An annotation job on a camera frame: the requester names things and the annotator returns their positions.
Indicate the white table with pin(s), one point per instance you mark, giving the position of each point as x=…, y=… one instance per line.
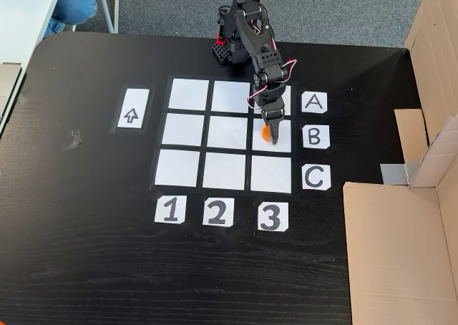
x=21, y=17

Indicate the red and black clamp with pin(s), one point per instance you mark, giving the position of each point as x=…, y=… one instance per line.
x=220, y=38

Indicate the grey metal chair frame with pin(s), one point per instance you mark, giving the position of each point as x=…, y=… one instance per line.
x=113, y=10

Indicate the paper sheet number 1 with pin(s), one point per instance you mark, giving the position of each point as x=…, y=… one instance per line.
x=171, y=209

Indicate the paper sheet letter C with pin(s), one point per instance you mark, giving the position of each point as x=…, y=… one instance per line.
x=315, y=177

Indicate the round orange token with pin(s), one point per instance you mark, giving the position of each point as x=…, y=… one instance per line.
x=265, y=133

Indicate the paper sheet number 2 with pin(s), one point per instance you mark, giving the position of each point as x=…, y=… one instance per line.
x=217, y=212

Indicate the paper sheet letter B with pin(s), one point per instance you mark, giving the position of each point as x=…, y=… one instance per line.
x=315, y=137

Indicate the paper sheet number 3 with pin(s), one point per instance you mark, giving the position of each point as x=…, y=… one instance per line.
x=272, y=217

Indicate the white arrow paper sheet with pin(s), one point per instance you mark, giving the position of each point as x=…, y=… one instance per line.
x=131, y=115

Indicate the grey laptop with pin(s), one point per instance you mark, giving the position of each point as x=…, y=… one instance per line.
x=9, y=85

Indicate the white three-by-three grid sheet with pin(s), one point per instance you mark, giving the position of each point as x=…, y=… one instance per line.
x=182, y=131

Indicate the person's leg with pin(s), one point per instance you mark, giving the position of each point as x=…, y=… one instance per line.
x=75, y=3

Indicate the brown cardboard screen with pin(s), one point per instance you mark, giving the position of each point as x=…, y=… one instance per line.
x=393, y=250

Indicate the paper sheet letter A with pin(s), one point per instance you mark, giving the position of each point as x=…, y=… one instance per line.
x=314, y=102

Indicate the clear tape scraps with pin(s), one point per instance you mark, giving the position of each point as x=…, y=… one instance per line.
x=25, y=96
x=74, y=139

